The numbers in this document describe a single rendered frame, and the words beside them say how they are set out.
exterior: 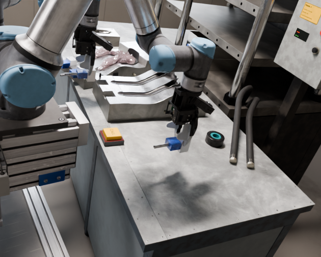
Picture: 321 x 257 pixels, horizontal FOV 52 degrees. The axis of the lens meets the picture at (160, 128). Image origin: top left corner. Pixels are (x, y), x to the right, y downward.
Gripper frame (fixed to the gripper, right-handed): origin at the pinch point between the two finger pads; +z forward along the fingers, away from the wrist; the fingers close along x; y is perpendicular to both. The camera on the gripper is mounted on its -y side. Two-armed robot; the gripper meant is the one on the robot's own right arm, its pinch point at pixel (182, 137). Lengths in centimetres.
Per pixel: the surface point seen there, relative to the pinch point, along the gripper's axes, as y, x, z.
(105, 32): -21, -129, 9
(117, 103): 9.4, -35.0, 6.0
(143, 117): -4.1, -33.9, 13.4
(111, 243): 17, -5, 57
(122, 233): 17.7, 2.6, 41.2
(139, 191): 17.2, 6.9, 14.8
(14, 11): 10, -294, 50
